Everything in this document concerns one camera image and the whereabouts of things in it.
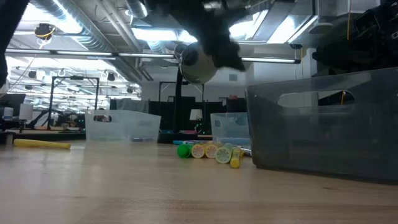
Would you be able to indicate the yellow thin marker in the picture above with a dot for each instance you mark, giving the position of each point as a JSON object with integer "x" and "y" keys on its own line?
{"x": 40, "y": 143}

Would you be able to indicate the yellow-orange Sharpie highlighter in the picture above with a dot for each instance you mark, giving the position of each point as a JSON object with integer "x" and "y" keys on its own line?
{"x": 211, "y": 151}
{"x": 198, "y": 151}

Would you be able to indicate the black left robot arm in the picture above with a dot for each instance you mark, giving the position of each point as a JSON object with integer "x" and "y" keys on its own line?
{"x": 9, "y": 31}

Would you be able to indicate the dark blue long marker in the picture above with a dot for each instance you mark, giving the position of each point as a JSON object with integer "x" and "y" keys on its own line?
{"x": 140, "y": 140}

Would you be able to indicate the light green Sharpie highlighter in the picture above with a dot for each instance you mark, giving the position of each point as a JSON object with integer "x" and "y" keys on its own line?
{"x": 223, "y": 155}

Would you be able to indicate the smoky grey plastic bin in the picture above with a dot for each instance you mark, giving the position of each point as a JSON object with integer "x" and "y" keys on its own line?
{"x": 311, "y": 146}

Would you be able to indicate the black desk lamp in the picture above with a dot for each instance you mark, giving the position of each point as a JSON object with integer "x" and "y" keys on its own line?
{"x": 196, "y": 68}

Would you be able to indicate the long ceiling light bar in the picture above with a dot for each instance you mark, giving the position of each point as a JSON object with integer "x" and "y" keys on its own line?
{"x": 93, "y": 53}

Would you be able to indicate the black rig frame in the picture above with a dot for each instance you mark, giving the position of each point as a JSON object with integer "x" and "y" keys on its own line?
{"x": 74, "y": 77}

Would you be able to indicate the black partition wall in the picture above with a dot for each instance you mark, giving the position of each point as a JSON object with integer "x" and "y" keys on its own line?
{"x": 161, "y": 115}

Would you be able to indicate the black aluminium table frame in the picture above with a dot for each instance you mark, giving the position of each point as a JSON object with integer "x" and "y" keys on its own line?
{"x": 46, "y": 136}

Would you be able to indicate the blue highlighter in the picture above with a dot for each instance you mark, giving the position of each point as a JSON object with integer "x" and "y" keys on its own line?
{"x": 182, "y": 142}

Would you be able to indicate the round black ceiling device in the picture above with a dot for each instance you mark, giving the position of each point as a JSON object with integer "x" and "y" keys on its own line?
{"x": 44, "y": 31}

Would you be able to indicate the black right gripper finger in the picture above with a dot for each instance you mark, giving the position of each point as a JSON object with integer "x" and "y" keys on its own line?
{"x": 335, "y": 56}

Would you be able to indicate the clear plastic bin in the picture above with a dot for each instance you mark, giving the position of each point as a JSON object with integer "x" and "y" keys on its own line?
{"x": 124, "y": 127}
{"x": 230, "y": 127}

